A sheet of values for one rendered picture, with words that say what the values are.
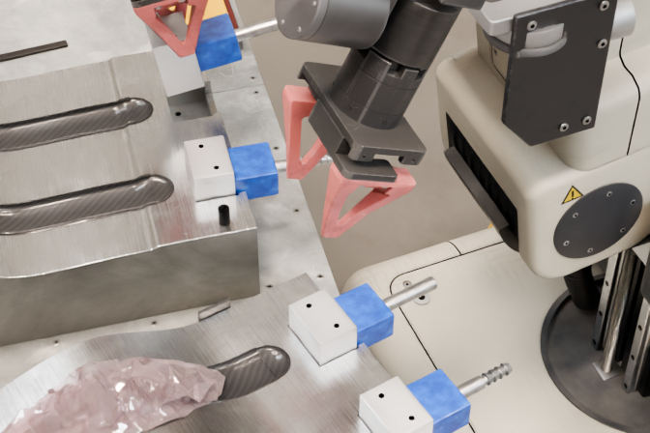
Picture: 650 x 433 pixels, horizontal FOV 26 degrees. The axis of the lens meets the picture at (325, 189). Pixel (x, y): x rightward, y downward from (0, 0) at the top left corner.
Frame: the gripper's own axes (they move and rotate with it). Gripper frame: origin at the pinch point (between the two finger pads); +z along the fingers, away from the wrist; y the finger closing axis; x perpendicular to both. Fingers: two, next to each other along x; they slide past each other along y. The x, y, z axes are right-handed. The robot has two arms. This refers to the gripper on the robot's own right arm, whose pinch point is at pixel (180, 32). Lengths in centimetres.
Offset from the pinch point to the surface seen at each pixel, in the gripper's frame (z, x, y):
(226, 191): 9.2, -0.1, 12.5
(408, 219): 94, 31, -72
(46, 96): 6.2, -13.7, -5.5
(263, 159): 8.6, 3.8, 10.3
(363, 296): 14.6, 8.2, 24.5
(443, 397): 16.4, 11.3, 36.1
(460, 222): 96, 39, -69
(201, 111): 10.7, 0.0, -2.3
